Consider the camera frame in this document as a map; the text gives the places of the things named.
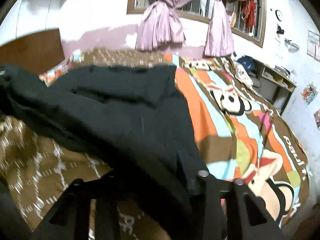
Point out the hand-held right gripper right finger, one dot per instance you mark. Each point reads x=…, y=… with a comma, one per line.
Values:
x=186, y=172

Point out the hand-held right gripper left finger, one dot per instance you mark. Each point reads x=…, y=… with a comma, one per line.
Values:
x=87, y=192

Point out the black jacket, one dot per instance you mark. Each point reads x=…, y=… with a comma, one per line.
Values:
x=112, y=110

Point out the brown printed blanket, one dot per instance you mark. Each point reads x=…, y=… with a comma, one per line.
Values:
x=250, y=135

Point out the white printed cloth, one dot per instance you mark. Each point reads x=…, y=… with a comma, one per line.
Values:
x=246, y=76

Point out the blue cap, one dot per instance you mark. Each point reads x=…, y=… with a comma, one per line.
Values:
x=245, y=63

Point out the wooden shelf desk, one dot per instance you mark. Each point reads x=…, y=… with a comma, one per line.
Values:
x=282, y=82

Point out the pink curtain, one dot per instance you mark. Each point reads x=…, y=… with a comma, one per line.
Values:
x=218, y=35
x=160, y=25

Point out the wooden headboard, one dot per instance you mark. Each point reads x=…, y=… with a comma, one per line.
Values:
x=32, y=50

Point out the red hanging cloth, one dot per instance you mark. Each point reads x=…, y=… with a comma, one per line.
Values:
x=250, y=12

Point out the pink curtains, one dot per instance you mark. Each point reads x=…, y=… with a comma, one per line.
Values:
x=131, y=5

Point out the colourful wall sticker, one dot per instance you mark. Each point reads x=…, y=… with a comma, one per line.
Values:
x=310, y=93
x=317, y=120

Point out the small wall shelf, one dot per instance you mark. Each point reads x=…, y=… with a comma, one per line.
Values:
x=292, y=45

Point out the black wall hook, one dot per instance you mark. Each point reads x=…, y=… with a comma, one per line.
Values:
x=280, y=30

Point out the wall calendar papers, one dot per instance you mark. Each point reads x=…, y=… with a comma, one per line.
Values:
x=313, y=45

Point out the round wall clock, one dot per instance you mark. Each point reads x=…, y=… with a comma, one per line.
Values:
x=279, y=15

